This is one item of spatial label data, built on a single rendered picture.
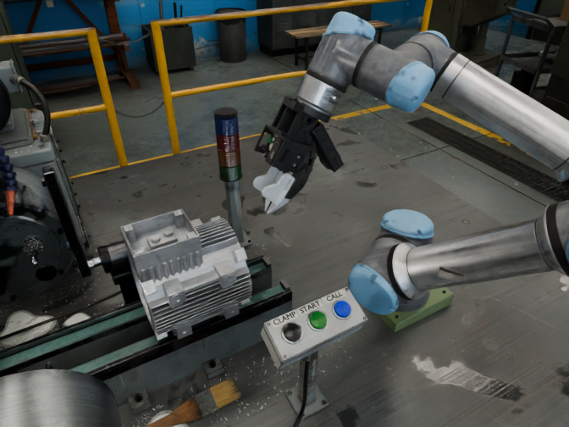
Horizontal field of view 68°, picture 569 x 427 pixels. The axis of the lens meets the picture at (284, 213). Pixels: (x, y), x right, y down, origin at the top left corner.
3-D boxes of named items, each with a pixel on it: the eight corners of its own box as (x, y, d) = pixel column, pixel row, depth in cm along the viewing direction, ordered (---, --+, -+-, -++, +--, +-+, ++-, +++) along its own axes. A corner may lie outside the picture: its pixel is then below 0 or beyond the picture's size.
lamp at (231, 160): (223, 169, 111) (222, 153, 108) (215, 159, 115) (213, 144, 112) (244, 163, 113) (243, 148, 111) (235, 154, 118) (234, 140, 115)
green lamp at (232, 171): (225, 184, 113) (223, 169, 111) (217, 174, 118) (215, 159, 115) (245, 178, 116) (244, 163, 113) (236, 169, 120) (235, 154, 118)
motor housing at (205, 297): (162, 357, 82) (144, 288, 71) (138, 295, 96) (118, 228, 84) (255, 318, 90) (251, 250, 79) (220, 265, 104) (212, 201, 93)
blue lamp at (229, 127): (220, 137, 106) (218, 120, 103) (212, 129, 110) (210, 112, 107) (242, 132, 108) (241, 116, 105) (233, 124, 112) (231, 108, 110)
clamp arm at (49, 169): (79, 280, 89) (38, 174, 74) (77, 271, 91) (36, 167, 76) (96, 274, 90) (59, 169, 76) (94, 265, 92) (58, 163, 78)
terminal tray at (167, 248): (141, 288, 76) (133, 258, 72) (128, 254, 84) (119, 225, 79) (205, 266, 81) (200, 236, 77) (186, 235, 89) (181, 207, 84)
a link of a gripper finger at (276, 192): (246, 207, 77) (268, 163, 75) (272, 213, 81) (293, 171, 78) (254, 217, 75) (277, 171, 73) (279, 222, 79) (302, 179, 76)
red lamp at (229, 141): (222, 153, 108) (220, 137, 106) (213, 144, 112) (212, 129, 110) (243, 148, 111) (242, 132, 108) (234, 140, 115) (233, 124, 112)
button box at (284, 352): (278, 371, 70) (283, 362, 66) (259, 333, 73) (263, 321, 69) (360, 329, 77) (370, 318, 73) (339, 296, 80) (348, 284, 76)
